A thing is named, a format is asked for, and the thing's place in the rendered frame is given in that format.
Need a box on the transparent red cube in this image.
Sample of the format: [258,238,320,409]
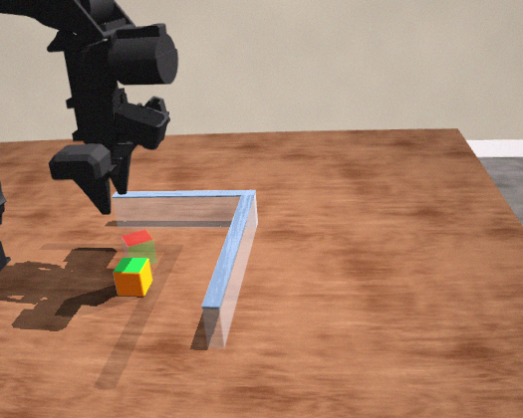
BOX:
[121,229,157,265]

